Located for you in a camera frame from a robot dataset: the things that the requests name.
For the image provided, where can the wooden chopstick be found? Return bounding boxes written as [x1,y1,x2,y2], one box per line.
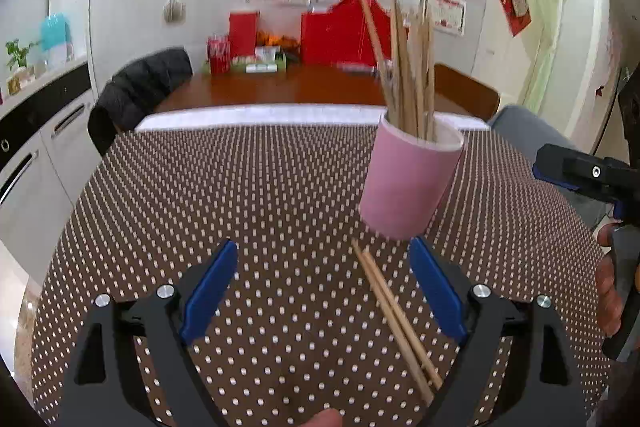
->
[351,239,435,405]
[361,247,444,390]

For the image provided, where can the hanging round white scrubber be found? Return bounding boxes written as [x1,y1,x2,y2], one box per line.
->
[162,0,187,24]

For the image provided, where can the black jacket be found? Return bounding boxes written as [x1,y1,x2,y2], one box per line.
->
[87,48,194,158]

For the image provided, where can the potted green plant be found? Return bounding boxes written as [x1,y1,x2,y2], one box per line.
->
[5,39,38,82]

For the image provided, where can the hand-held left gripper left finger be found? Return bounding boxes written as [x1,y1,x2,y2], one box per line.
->
[57,238,240,427]

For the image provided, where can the pink cup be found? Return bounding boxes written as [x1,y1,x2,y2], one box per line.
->
[358,113,466,242]

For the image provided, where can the person's left hand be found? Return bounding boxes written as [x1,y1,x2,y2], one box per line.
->
[304,408,347,427]

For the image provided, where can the red drink pack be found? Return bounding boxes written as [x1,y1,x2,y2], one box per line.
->
[207,35,231,75]

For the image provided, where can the bunch of chopsticks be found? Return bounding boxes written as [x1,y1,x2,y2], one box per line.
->
[356,0,437,142]

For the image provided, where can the orange snack packets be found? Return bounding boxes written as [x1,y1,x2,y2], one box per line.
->
[257,29,301,58]

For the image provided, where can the wooden chair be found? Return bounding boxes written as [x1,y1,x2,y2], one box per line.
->
[432,63,502,122]

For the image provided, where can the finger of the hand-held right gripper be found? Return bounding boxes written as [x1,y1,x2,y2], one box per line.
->
[532,143,632,208]

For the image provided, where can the brown dotted table mat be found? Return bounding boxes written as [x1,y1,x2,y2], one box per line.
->
[31,122,613,427]

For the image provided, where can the black and white cabinet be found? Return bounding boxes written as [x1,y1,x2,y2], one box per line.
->
[0,59,108,248]

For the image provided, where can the red paper bag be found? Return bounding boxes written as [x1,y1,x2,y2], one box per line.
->
[300,0,396,68]

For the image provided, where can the red door sign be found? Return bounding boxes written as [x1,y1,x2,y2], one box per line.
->
[500,0,533,38]

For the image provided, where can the red box on table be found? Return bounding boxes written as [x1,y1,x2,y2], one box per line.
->
[229,11,259,58]

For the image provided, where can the person's right hand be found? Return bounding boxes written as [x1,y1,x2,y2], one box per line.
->
[595,224,626,339]

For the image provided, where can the light green curtain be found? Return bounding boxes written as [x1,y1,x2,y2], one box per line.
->
[497,0,566,108]

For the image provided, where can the white cloth strip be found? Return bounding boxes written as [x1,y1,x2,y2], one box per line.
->
[136,103,488,131]

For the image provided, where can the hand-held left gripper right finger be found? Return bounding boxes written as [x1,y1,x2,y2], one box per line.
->
[407,236,588,427]

